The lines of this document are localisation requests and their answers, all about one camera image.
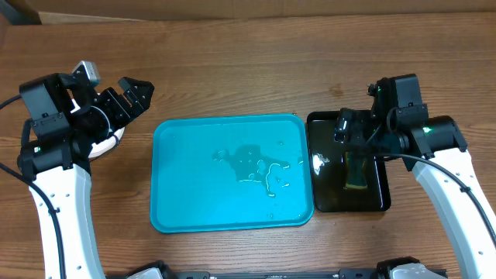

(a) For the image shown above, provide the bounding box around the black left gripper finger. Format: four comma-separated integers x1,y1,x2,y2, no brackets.
118,77,154,119
73,60,101,88

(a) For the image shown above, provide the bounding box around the black water tray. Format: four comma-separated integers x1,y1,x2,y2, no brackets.
307,111,391,212

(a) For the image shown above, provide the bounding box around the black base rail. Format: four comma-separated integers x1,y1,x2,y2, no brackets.
106,257,449,279

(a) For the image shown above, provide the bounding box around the teal plastic tray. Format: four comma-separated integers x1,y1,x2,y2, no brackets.
150,114,314,233

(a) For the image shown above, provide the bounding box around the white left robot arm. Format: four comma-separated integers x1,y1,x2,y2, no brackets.
18,60,154,278

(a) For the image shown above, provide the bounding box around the green and yellow sponge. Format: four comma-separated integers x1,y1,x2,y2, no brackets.
344,152,367,190

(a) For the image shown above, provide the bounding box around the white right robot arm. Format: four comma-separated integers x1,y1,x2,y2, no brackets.
334,105,495,278

